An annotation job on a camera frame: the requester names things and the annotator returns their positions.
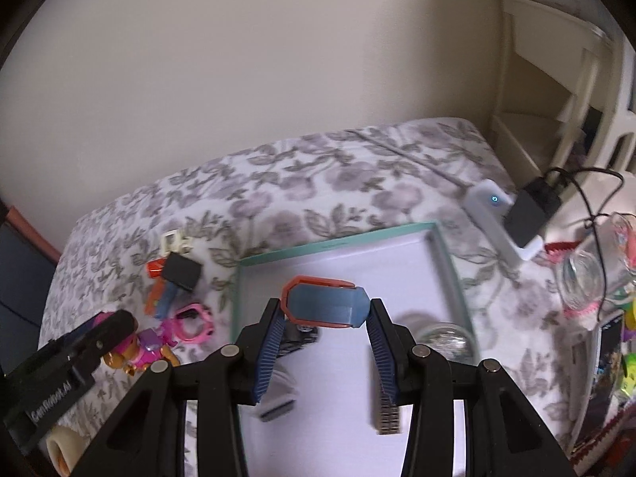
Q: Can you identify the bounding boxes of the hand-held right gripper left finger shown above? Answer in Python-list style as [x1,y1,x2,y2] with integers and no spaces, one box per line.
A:
[72,297,286,477]

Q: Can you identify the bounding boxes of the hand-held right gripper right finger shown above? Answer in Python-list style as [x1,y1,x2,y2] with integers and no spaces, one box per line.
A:
[366,298,577,477]

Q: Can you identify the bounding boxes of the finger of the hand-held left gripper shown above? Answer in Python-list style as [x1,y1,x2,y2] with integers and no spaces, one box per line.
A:
[52,310,139,366]

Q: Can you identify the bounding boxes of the black toy car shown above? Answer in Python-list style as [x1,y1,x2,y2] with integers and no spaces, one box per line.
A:
[278,323,321,359]

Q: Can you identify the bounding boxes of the pink puppy toy figure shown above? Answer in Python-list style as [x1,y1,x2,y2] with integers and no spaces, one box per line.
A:
[102,310,180,376]

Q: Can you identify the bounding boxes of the gold patterned rectangular box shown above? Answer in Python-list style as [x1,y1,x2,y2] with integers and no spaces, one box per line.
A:
[370,390,402,435]

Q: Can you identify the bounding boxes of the round tin with beads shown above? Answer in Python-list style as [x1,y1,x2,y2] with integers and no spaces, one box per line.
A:
[412,323,478,373]

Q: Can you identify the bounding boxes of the pink toy watch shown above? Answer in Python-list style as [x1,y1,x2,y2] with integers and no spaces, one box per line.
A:
[174,302,217,345]

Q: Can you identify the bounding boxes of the salmon toy gun blue edge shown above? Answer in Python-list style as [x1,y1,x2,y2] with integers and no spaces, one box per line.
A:
[281,275,371,330]

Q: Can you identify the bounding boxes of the teal cardboard tray box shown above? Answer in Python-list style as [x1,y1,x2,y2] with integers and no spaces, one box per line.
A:
[233,221,480,477]

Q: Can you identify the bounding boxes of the person's left hand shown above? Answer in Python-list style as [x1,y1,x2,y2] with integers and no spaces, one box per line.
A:
[45,427,87,477]

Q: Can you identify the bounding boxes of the black power adapter cube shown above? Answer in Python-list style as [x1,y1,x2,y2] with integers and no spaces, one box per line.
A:
[163,252,204,291]

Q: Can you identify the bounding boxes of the small cream plastic piece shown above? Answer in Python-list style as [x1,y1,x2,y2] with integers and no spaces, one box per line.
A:
[161,230,194,254]

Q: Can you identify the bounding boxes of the floral printed blanket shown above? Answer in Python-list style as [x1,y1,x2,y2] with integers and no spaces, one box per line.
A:
[37,116,587,477]

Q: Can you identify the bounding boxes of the white power strip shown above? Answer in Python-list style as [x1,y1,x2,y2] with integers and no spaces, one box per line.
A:
[464,179,545,262]

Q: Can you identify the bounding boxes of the clear glass jar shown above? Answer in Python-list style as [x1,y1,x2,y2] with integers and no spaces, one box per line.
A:
[559,211,636,319]

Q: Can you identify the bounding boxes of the black smartphone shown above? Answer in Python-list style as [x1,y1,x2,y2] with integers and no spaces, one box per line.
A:
[571,308,627,458]

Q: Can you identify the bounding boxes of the cream plastic shelf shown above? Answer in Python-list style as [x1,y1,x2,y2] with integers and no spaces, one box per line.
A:
[489,0,622,180]

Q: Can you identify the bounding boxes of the black wall charger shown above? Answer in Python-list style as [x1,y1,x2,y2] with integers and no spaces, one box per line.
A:
[504,176,564,249]

